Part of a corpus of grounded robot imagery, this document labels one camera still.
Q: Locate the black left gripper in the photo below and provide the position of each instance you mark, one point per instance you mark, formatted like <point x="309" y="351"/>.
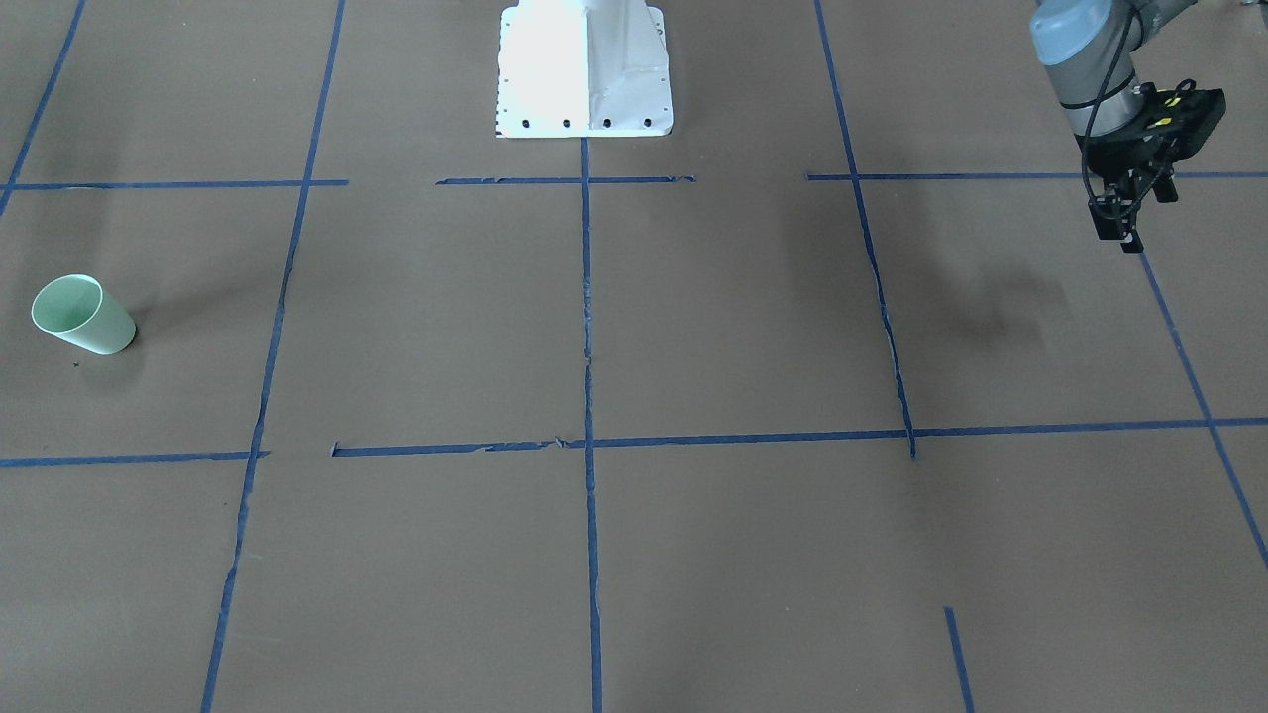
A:
<point x="1122" y="159"/>

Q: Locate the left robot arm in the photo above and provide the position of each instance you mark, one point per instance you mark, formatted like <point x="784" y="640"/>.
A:
<point x="1085" y="48"/>

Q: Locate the light green cup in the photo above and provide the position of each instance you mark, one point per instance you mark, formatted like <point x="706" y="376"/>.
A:
<point x="79" y="310"/>

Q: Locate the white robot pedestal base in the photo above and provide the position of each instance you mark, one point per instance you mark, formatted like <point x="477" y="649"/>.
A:
<point x="573" y="69"/>

